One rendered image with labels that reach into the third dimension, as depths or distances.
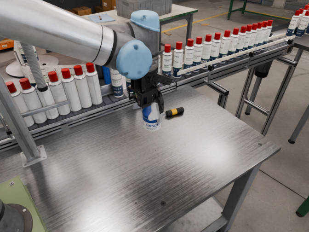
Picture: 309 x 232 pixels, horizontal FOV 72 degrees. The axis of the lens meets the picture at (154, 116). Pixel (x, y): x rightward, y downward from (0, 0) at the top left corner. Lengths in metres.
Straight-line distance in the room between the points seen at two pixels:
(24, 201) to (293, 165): 2.01
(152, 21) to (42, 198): 0.66
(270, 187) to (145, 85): 1.53
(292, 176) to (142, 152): 1.53
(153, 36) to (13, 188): 0.62
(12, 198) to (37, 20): 0.56
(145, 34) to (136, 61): 0.17
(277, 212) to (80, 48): 1.73
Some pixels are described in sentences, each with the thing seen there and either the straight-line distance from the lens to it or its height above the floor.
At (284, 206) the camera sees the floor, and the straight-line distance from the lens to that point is 1.94.
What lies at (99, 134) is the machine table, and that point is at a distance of 0.99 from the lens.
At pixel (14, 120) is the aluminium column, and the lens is 0.87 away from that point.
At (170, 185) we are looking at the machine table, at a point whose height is 0.83.
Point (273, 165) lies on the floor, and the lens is 2.15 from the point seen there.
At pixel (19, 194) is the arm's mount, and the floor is 0.90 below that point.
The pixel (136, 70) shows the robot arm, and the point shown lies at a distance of 0.44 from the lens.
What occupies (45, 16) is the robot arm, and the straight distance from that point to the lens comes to 0.40.
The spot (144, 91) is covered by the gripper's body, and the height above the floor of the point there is 1.14.
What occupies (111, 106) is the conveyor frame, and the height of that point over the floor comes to 0.87.
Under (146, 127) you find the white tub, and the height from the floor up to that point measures 0.97.
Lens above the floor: 1.49
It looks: 39 degrees down
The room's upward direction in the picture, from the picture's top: straight up
